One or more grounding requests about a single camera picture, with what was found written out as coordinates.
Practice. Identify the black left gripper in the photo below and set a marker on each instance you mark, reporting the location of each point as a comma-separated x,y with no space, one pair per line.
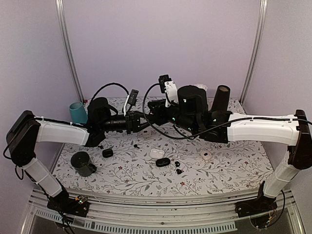
133,121

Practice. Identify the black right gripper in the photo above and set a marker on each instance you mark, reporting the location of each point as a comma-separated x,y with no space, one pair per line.
159,119

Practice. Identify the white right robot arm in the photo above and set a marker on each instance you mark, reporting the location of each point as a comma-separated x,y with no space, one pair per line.
187,107

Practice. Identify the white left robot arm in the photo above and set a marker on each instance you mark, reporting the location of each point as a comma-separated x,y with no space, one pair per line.
29,130

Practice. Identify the white closed earbud case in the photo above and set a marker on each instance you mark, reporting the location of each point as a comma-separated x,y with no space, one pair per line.
146,133

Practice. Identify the white open earbud case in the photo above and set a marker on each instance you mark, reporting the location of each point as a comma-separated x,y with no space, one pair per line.
157,153

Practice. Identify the black oval earbud case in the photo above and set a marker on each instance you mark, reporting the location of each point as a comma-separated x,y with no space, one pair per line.
162,162

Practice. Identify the black square earbud case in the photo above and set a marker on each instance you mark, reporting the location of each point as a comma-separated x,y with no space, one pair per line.
107,153

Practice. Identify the white ribbed vase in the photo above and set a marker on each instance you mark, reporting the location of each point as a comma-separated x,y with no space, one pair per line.
201,86

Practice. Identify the black tapered vase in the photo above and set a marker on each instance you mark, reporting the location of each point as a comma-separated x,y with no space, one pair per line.
221,98

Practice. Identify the teal cup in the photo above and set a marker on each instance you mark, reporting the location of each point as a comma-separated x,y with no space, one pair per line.
78,113

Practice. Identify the black mug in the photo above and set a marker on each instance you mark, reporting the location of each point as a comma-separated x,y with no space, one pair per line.
82,164

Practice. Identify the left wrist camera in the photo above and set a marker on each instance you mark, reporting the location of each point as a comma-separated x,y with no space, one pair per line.
130,101

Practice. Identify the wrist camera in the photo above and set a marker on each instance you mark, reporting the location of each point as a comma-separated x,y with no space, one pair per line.
168,87
130,101

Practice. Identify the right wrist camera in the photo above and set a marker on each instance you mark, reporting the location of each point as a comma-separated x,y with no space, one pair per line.
168,87

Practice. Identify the aluminium front rail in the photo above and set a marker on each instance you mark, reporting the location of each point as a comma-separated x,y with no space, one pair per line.
126,214

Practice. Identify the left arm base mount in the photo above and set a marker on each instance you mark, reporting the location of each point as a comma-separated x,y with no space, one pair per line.
62,203

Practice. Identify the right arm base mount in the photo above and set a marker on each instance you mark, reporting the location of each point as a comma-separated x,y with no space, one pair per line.
260,204

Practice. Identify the left aluminium corner post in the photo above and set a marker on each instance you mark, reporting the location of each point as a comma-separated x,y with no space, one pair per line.
68,49

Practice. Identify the aluminium corner post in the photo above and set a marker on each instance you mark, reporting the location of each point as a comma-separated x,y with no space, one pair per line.
255,49
68,49

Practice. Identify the right aluminium corner post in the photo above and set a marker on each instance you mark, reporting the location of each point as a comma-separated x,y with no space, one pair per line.
255,49

